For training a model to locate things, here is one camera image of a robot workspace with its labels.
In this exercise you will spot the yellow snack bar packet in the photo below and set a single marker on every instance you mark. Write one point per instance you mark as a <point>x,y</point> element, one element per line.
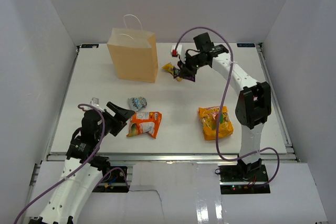
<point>170,68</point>

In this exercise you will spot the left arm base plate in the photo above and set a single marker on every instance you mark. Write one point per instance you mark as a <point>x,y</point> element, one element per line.
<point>114,183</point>

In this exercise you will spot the purple M&M's packet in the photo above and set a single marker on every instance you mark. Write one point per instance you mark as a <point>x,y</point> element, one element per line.
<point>183,74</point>

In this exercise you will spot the aluminium table edge rail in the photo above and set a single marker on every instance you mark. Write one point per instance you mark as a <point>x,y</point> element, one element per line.
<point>175,157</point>

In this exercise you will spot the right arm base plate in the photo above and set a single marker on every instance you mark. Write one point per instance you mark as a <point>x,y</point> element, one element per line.
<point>234,182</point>

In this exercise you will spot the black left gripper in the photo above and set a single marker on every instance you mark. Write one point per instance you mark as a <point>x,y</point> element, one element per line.
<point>119,123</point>

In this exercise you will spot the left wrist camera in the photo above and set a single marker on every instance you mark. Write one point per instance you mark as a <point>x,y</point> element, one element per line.
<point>95,102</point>

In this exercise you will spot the silver Himalaya snack packet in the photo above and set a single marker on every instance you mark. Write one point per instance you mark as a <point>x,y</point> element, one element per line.
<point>137,103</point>

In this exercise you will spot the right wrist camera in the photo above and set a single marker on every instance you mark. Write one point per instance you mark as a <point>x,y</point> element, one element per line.
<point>176,50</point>

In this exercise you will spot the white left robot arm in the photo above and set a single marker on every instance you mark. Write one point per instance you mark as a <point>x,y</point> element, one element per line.
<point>83,168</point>

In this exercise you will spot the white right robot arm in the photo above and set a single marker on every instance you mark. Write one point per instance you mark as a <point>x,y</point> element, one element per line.
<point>254,98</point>

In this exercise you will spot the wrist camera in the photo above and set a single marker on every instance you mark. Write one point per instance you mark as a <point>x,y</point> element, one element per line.
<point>176,50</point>
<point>95,102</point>

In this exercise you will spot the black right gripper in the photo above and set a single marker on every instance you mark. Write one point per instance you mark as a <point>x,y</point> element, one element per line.
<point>185,70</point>

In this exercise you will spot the large yellow candy bag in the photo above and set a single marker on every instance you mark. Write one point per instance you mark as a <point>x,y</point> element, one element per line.
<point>208,118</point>

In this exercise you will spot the brown paper bag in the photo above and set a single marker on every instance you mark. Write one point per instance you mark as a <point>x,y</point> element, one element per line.
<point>133,52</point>

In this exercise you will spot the orange snack packet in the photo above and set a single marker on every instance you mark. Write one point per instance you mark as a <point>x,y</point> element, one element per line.
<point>145,123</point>

